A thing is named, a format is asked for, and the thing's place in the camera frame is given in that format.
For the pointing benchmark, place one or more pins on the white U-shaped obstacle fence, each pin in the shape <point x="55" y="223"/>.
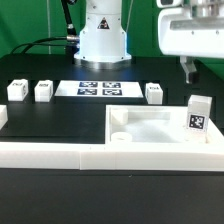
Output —
<point x="188" y="156"/>

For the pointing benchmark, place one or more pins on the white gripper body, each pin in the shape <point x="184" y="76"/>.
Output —
<point x="181" y="34"/>

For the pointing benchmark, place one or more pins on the white sheet with markers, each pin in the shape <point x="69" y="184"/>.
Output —
<point x="99" y="89"/>

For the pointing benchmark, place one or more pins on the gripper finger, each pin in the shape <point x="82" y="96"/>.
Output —
<point x="189" y="68"/>

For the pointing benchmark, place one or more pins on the white square table top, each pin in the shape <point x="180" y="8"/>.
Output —
<point x="146" y="124"/>

